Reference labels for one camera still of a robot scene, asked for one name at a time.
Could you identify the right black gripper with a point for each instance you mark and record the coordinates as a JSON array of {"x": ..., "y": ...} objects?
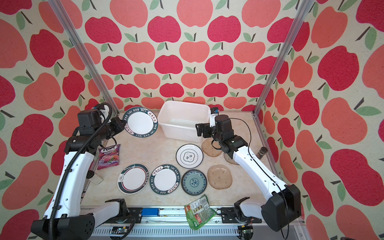
[{"x": 207, "y": 126}]

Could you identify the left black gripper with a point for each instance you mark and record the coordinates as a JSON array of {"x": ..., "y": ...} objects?
[{"x": 120, "y": 126}]

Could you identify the green rim plate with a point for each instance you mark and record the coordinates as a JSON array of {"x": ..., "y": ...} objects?
[
  {"x": 140, "y": 122},
  {"x": 165, "y": 179}
]

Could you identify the white plate flower emblem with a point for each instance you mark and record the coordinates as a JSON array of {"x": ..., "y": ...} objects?
[{"x": 189, "y": 156}]

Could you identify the white plate red green stripes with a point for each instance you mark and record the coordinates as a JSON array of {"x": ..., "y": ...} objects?
[{"x": 133, "y": 179}]

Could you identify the teal patterned small plate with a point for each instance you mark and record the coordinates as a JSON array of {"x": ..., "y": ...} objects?
[{"x": 194, "y": 182}]

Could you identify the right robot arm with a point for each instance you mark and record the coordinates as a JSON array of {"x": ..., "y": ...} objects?
[{"x": 283, "y": 203}]

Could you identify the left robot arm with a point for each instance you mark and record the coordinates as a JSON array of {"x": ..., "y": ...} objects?
[{"x": 63, "y": 219}]

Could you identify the white plastic bin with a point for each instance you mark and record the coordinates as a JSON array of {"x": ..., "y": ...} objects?
[{"x": 178, "y": 120}]

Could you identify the clear glass plate upper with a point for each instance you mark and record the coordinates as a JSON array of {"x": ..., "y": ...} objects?
[{"x": 211, "y": 147}]

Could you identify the clear glass plate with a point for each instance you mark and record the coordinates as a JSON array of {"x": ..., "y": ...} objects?
[
  {"x": 230, "y": 160},
  {"x": 211, "y": 147},
  {"x": 220, "y": 177}
]

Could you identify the clear glass plate right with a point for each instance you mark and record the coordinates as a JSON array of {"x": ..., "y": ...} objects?
[{"x": 230, "y": 160}]

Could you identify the purple candy bag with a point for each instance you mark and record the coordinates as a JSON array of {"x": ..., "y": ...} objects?
[{"x": 109, "y": 157}]

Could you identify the dark spice jar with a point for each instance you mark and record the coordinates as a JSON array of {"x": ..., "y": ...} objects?
[{"x": 262, "y": 152}]

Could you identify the clear glass plate lower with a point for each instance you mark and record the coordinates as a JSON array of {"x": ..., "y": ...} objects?
[{"x": 220, "y": 177}]

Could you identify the small clear bottle black cap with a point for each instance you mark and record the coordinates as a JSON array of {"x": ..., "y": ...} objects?
[{"x": 93, "y": 177}]

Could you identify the green snack packet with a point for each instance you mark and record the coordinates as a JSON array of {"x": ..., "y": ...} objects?
[{"x": 199, "y": 212}]

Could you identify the blue label block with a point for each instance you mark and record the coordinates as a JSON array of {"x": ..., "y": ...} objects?
[{"x": 150, "y": 212}]

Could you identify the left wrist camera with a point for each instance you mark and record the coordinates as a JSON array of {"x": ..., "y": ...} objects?
[{"x": 90, "y": 118}]

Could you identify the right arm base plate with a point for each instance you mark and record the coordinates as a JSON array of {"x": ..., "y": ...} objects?
[{"x": 233, "y": 215}]

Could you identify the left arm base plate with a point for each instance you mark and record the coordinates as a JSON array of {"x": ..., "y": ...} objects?
[{"x": 126, "y": 218}]

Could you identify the left aluminium corner post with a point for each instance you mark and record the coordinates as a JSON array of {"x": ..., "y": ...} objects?
[{"x": 71, "y": 31}]

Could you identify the aluminium corner post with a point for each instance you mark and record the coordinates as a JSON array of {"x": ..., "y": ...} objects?
[
  {"x": 298, "y": 21},
  {"x": 71, "y": 31}
]

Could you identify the aluminium front rail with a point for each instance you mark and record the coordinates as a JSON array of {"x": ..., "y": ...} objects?
[{"x": 172, "y": 223}]

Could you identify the right aluminium corner post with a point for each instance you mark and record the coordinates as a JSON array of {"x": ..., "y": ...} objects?
[{"x": 298, "y": 21}]

